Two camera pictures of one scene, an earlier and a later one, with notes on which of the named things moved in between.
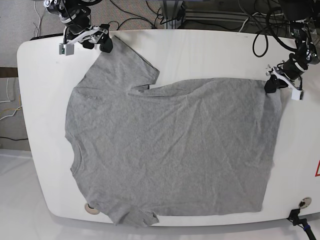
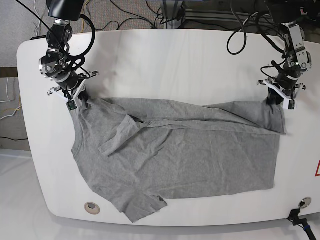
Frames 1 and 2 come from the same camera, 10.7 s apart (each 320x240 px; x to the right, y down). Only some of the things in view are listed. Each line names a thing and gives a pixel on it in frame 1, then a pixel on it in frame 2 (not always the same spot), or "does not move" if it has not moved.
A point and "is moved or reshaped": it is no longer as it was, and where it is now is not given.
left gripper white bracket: (96, 34) → (80, 93)
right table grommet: (305, 202) does not move
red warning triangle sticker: (317, 170) does not move
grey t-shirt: (190, 147) is moved or reshaped
